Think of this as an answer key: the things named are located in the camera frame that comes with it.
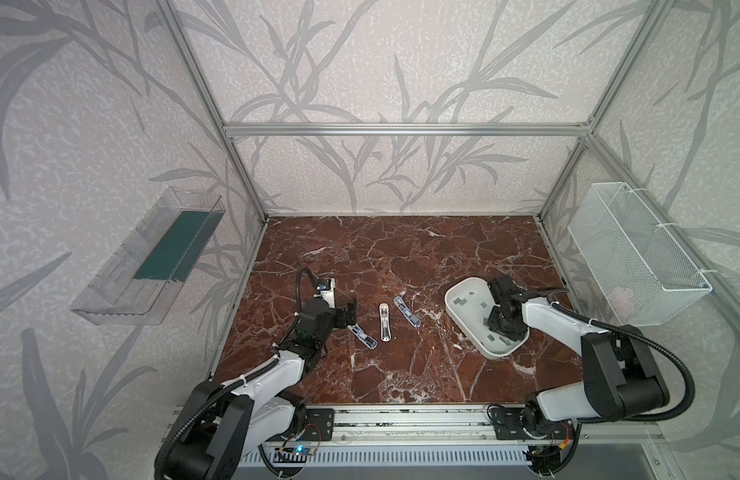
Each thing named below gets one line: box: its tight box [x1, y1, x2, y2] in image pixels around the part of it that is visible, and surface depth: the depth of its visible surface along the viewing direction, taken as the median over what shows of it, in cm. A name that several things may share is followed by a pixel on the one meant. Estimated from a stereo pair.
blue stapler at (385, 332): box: [379, 302, 391, 342], surface depth 93 cm
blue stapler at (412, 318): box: [394, 296, 422, 328], surface depth 95 cm
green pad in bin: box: [133, 211, 224, 283], surface depth 69 cm
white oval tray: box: [444, 277, 530, 359], surface depth 95 cm
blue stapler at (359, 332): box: [347, 323, 378, 350], surface depth 89 cm
